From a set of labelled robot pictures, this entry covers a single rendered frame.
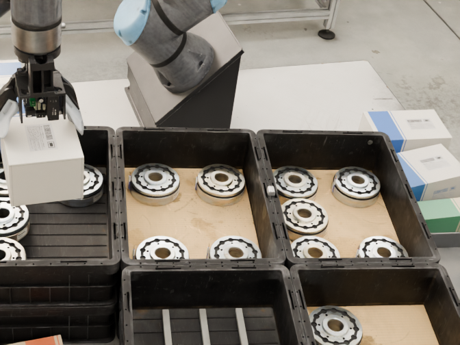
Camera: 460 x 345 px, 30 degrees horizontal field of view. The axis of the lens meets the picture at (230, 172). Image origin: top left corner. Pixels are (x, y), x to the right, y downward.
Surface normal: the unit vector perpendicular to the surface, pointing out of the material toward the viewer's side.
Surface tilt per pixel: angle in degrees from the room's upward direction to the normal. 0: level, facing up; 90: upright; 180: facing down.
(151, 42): 98
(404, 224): 90
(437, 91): 0
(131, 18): 51
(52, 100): 90
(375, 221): 0
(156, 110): 44
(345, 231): 0
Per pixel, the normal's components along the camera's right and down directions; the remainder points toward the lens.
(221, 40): -0.56, -0.46
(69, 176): 0.30, 0.64
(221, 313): 0.12, -0.76
